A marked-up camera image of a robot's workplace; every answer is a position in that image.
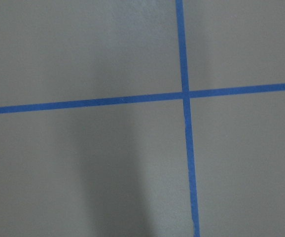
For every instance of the brown paper table cover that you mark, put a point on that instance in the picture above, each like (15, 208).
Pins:
(142, 118)

